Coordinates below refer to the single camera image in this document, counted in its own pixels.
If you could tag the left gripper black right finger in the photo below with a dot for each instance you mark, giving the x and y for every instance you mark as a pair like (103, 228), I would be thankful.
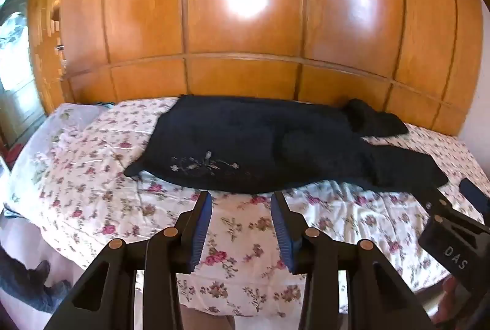
(378, 298)

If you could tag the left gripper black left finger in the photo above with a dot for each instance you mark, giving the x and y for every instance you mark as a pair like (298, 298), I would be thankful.
(103, 297)

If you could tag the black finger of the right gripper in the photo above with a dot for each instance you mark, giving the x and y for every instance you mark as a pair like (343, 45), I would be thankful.
(475, 196)
(432, 200)

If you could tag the black embroidered pants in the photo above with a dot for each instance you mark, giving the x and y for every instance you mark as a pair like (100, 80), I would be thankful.
(251, 146)

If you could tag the person's right hand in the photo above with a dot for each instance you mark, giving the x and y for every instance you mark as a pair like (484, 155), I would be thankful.
(447, 305)

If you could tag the dark shoe on floor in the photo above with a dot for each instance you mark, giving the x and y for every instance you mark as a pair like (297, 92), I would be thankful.
(29, 285)

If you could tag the floral bedspread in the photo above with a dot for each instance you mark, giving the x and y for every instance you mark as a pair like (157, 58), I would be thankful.
(83, 200)

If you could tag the white pillow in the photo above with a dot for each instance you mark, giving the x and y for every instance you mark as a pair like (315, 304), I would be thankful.
(64, 123)

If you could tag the wooden wardrobe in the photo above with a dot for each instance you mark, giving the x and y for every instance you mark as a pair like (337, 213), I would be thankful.
(418, 59)

